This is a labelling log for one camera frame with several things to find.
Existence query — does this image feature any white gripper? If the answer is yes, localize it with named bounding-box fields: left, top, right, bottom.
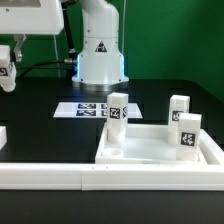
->
left=0, top=0, right=64, bottom=62

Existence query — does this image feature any white square tabletop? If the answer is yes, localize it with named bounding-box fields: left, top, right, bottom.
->
left=95, top=124, right=224, bottom=165

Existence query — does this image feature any thin white pole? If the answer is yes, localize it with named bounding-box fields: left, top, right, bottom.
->
left=53, top=35, right=61, bottom=78

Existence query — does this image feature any white sheet with tags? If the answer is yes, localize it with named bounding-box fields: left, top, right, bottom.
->
left=54, top=102, right=142, bottom=118

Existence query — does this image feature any white U-shaped fence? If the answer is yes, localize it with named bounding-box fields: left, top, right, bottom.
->
left=0, top=125, right=224, bottom=192

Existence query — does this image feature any black cable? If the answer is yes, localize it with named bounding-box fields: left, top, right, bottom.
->
left=15, top=58, right=78, bottom=79

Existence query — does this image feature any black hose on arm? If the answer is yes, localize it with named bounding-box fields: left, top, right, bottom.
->
left=61, top=0, right=78, bottom=59

